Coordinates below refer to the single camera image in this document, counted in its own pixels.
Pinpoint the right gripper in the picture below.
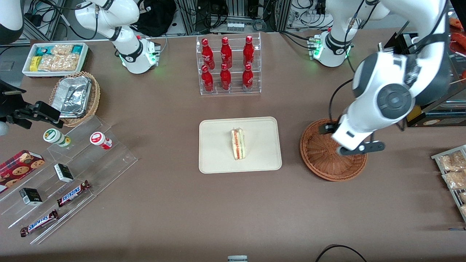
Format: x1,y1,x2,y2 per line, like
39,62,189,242
0,80,63,128

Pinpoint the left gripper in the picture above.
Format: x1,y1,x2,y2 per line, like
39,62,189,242
320,113,376,151

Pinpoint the triangular sandwich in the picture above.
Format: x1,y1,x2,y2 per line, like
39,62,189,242
230,127,246,161

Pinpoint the round brown wicker basket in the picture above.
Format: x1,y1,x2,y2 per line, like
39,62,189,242
300,118,368,182

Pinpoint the aluminium foil tray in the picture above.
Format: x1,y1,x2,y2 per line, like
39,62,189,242
51,76,92,119

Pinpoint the oval light wicker basket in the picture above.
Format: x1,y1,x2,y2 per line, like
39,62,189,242
48,71,101,128

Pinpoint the beige plastic tray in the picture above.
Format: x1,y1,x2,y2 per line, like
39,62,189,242
198,116,283,174

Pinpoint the white bottle with green cap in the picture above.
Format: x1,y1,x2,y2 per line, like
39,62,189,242
43,128,71,148

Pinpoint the white rectangular snack bin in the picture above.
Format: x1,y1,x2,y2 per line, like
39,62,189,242
22,42,89,78

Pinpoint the clear bag of crackers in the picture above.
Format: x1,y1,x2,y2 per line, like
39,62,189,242
51,44,75,56
58,54,80,71
38,55,60,72

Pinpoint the red cookie box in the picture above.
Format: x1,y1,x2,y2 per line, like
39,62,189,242
0,150,46,194

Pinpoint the small black box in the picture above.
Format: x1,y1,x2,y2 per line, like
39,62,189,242
19,188,43,206
54,163,74,183

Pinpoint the white bottle with red cap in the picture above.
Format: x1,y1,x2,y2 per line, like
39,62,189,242
90,131,113,150

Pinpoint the clear acrylic stepped display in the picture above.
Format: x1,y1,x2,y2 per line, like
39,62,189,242
0,116,139,245

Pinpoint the Snickers chocolate bar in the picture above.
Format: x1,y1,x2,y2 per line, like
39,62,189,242
56,180,91,208
20,209,59,238

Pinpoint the red cola bottle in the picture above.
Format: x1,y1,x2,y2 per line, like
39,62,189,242
220,36,233,70
242,64,254,90
201,65,214,92
243,35,255,68
220,63,232,91
201,38,215,70

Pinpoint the clear acrylic bottle rack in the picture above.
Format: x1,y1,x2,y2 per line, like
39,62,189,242
196,33,262,96

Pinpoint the black hot food display case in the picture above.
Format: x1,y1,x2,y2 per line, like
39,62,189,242
378,15,466,128

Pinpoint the black bag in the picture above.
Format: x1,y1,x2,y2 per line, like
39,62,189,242
132,0,178,37

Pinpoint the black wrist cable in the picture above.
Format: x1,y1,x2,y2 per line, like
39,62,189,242
328,78,355,126

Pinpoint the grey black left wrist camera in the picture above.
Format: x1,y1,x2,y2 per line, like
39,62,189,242
336,141,386,156

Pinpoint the grey wire rack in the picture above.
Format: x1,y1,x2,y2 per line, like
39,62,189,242
431,145,466,223

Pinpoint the black cable loop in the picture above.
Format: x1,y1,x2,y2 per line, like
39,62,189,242
315,245,367,262

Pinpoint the aluminium profile frame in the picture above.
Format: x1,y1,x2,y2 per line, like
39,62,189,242
175,0,293,35

